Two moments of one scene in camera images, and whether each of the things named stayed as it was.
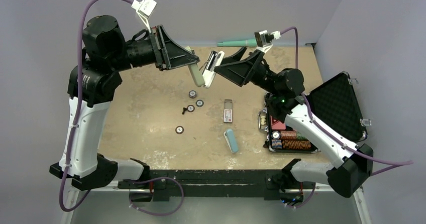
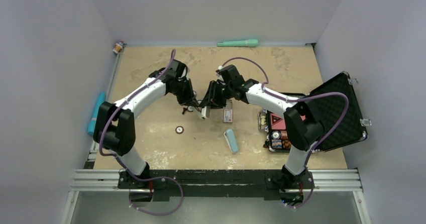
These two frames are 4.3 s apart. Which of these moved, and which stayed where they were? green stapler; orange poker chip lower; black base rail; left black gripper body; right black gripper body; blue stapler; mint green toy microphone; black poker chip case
Moved: green stapler; left black gripper body; right black gripper body
Stayed: blue stapler; black poker chip case; mint green toy microphone; orange poker chip lower; black base rail
